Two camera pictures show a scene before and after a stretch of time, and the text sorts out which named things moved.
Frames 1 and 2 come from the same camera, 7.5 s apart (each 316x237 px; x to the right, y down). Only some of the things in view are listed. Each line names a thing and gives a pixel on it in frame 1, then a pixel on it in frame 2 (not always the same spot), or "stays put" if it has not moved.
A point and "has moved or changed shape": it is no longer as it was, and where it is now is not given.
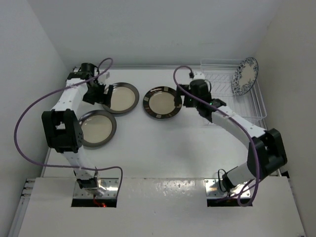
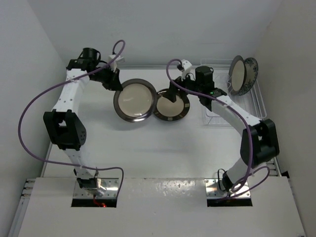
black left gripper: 103,98 to 112,83
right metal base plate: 214,192 stays put
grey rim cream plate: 98,128 to 237,76
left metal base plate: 107,188 stays put
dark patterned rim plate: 159,102 has moved or changed shape
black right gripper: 177,98 to 171,93
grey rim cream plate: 125,98 has moved or changed shape
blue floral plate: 244,76 stays put
